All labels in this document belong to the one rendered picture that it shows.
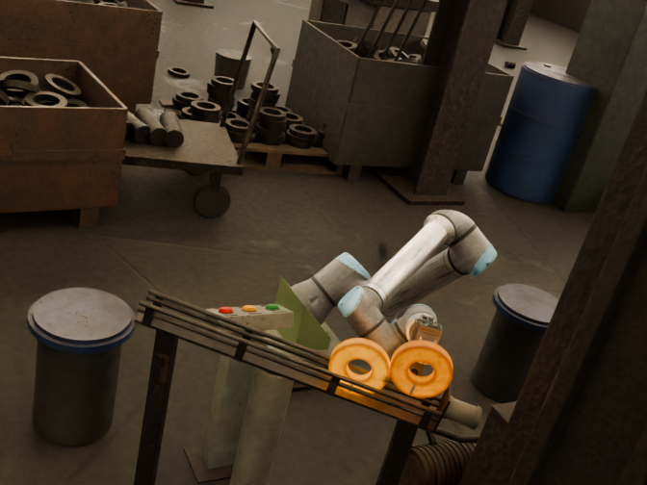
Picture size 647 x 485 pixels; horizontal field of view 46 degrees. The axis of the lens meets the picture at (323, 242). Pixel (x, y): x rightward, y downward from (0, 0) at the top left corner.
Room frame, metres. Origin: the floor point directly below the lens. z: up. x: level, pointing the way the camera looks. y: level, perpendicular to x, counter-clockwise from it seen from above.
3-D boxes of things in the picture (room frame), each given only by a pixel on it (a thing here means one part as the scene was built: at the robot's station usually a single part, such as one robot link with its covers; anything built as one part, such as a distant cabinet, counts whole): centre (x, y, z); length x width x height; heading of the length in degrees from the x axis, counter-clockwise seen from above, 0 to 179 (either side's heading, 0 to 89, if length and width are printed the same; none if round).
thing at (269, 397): (1.82, 0.05, 0.26); 0.12 x 0.12 x 0.52
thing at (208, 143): (3.83, 1.09, 0.48); 1.18 x 0.65 x 0.96; 112
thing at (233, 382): (1.93, 0.16, 0.31); 0.24 x 0.16 x 0.62; 122
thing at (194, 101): (4.96, 0.62, 0.22); 1.20 x 0.81 x 0.44; 117
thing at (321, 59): (5.38, -0.24, 0.43); 1.23 x 0.93 x 0.87; 120
